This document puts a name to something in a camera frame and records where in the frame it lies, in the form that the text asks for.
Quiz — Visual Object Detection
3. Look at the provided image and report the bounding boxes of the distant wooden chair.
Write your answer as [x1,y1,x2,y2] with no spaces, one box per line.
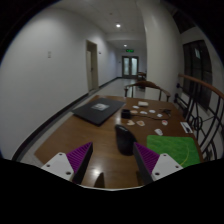
[137,71,148,81]

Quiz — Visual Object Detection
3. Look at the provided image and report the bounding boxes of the black cable with adapter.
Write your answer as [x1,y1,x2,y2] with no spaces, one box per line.
[130,107,173,121]

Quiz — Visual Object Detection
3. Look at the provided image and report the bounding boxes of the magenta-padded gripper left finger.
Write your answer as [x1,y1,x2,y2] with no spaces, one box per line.
[41,141,94,185]

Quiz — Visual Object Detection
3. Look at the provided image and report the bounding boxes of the wooden armchair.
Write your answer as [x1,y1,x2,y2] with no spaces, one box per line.
[124,80,172,102]

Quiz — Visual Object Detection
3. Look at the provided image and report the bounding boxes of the black closed laptop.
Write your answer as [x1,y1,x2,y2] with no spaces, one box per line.
[71,97,127,127]

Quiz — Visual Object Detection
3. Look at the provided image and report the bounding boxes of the green mouse pad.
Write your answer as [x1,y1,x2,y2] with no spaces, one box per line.
[146,134,202,169]

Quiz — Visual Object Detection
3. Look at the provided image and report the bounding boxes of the small black box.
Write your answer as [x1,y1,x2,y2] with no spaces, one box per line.
[120,108,132,120]

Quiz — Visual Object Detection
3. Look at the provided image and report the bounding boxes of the glass double doors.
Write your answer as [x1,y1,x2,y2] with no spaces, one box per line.
[121,55,140,79]

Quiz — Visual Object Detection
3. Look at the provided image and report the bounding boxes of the beige corridor door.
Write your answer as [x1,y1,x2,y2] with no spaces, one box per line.
[85,39,100,93]

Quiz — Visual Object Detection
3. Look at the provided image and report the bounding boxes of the black railing with wooden handrail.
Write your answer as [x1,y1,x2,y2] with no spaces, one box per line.
[173,73,224,161]

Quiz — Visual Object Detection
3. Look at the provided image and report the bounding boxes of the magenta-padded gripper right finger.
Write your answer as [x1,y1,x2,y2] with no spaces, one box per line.
[133,141,184,186]

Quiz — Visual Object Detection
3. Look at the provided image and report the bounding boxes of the black computer mouse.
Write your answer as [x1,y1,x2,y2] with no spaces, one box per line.
[114,124,138,157]

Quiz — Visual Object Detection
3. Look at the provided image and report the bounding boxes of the white card with dark print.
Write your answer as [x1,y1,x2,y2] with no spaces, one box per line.
[180,121,194,135]

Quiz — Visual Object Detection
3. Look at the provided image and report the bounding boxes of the small white box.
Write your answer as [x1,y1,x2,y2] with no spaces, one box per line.
[137,100,150,108]

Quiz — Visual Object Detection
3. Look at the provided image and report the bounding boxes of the dark framed window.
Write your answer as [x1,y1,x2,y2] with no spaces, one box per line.
[182,39,213,111]

